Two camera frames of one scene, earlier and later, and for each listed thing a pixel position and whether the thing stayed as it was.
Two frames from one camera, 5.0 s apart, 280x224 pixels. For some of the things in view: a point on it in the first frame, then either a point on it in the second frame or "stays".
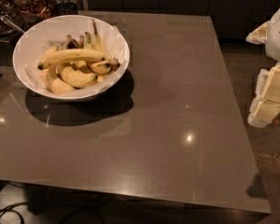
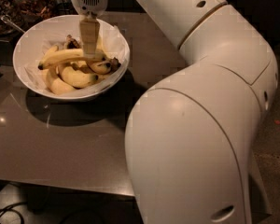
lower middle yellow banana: [74, 78] stays
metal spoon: [7, 19] stays
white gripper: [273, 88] -> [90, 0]
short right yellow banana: [98, 66] stays
